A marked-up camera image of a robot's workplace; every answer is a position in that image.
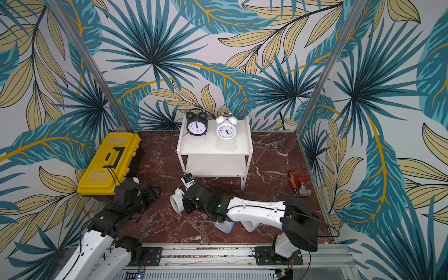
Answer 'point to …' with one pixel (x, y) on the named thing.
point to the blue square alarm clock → (225, 226)
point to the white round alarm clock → (176, 200)
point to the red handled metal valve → (303, 191)
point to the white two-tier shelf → (210, 155)
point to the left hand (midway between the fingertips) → (159, 194)
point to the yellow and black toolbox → (119, 157)
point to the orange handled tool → (292, 179)
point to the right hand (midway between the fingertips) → (183, 196)
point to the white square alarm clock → (249, 226)
